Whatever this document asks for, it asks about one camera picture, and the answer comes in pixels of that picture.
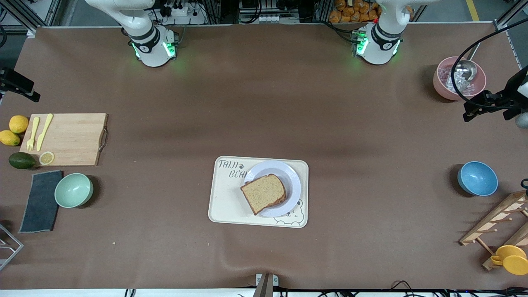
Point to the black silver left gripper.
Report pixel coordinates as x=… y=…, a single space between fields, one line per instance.
x=512 y=93

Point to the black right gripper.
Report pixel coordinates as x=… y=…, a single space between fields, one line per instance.
x=12 y=81

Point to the white round plate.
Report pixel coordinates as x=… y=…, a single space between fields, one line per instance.
x=288 y=177

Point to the brown bread slice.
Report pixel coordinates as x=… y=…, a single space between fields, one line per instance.
x=262 y=192
x=285 y=197

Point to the clear ice cube pile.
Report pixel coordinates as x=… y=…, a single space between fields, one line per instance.
x=464 y=84

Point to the yellow lemon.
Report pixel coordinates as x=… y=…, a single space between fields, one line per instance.
x=9 y=138
x=18 y=124

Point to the metal scoop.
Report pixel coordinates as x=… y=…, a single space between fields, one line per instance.
x=466 y=70

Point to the yellow plastic fork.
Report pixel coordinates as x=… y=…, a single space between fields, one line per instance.
x=32 y=134

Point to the pink bowl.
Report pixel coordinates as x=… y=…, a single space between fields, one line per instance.
x=441 y=88

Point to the yellow plastic knife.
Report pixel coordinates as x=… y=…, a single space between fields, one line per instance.
x=43 y=134

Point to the wooden cutting board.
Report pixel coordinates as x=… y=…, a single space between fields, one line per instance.
x=74 y=138

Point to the green avocado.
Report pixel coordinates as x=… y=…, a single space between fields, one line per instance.
x=21 y=161

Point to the lemon slice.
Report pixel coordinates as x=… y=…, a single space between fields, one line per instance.
x=46 y=158

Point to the blue bowl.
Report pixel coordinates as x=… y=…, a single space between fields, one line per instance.
x=478 y=178

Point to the mint green bowl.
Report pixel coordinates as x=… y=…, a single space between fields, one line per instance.
x=73 y=190

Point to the dark grey cloth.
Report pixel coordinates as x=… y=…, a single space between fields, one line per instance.
x=40 y=202

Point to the wooden rack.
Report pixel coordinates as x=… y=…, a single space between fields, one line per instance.
x=495 y=220

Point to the yellow cup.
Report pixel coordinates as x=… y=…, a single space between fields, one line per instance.
x=513 y=262

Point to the orange packet pile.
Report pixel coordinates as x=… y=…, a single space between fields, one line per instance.
x=350 y=12

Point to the white power strip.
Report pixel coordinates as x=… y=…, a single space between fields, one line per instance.
x=185 y=14

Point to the cream tray with bear print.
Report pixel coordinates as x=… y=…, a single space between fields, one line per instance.
x=225 y=202

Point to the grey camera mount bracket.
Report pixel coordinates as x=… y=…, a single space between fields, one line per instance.
x=264 y=284

